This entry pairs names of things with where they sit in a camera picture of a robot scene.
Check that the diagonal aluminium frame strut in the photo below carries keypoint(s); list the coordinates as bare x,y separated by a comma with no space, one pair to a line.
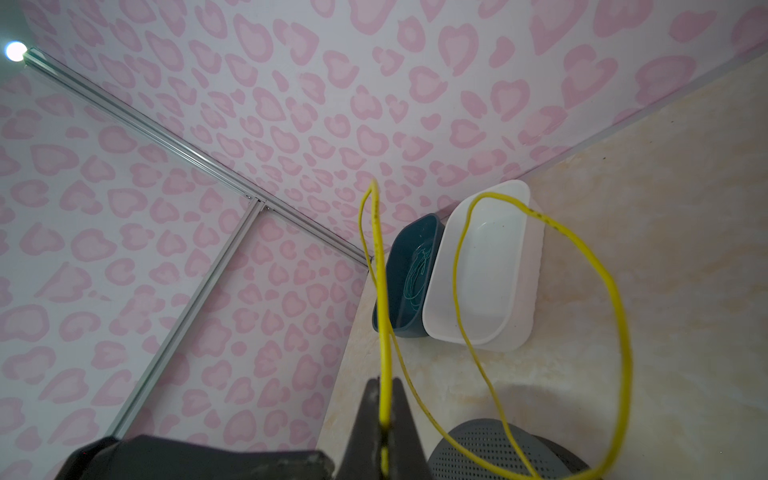
157,366

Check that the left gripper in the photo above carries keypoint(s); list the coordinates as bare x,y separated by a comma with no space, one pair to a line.
148,457

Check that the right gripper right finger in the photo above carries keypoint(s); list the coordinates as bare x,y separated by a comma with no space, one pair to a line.
407,460

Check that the white plastic tray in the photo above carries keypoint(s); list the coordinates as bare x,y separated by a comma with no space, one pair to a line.
485,277

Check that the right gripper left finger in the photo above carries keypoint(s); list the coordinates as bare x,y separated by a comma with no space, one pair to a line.
362,458

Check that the dark teal plastic bin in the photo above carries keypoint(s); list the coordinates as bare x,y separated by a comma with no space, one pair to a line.
409,269

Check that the left aluminium frame strut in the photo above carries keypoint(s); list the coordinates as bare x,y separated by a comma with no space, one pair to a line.
97,97

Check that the dark grey cable spool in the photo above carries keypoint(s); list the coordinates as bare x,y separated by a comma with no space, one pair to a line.
486,439

